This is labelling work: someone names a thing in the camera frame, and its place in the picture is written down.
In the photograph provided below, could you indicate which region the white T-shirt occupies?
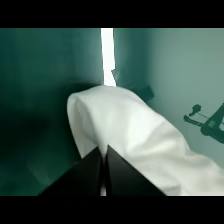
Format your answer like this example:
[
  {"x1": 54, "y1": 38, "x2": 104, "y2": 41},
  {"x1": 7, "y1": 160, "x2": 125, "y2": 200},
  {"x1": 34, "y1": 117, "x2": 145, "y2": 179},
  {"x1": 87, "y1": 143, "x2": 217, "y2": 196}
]
[{"x1": 66, "y1": 84, "x2": 224, "y2": 197}]

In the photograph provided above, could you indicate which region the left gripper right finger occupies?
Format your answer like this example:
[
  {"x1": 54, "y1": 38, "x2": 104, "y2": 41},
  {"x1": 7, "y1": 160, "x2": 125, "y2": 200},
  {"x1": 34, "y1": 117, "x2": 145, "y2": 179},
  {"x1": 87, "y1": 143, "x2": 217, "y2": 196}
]
[{"x1": 105, "y1": 143, "x2": 168, "y2": 197}]

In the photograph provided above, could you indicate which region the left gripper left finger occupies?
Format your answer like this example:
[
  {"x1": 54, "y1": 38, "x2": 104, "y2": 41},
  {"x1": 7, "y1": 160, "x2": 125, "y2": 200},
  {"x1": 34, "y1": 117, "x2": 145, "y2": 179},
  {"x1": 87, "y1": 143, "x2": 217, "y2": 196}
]
[{"x1": 39, "y1": 146, "x2": 103, "y2": 197}]

